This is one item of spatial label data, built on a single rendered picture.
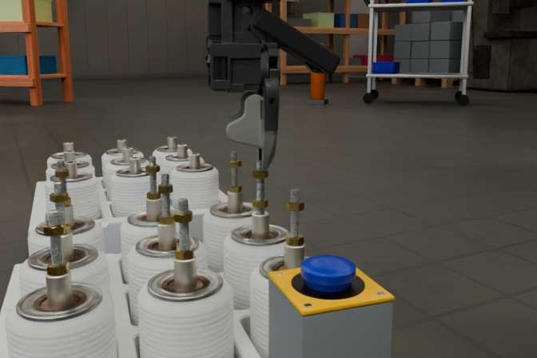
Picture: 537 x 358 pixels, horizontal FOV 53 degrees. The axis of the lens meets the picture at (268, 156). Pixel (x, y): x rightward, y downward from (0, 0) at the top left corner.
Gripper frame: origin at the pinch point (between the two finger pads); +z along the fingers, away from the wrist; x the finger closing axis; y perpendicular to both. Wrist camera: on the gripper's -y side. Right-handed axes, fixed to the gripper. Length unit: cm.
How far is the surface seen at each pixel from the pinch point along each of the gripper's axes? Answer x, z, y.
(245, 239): 2.0, 10.0, 3.2
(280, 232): 0.1, 10.0, -1.6
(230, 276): 2.6, 14.6, 5.2
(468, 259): -47, 36, -55
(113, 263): -11.3, 17.4, 21.1
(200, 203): -38.0, 16.5, 7.9
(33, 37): -465, -26, 147
